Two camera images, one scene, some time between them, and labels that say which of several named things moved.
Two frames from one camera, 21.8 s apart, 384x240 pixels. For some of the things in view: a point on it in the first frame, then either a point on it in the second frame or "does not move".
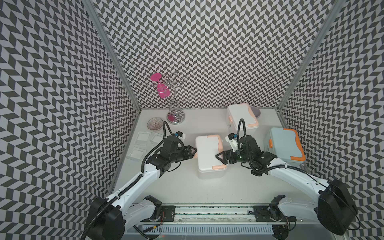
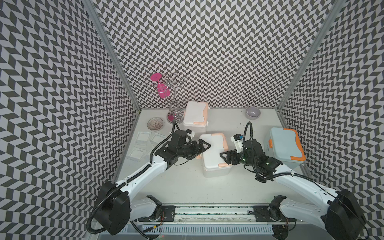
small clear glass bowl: (154, 123) does not move
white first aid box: (236, 111) → (213, 165)
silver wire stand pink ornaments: (166, 86) does not move
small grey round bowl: (256, 111) does not move
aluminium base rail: (217, 214) does not move
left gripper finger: (191, 151) → (201, 141)
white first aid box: (209, 166) → (196, 117)
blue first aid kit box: (284, 144) does not move
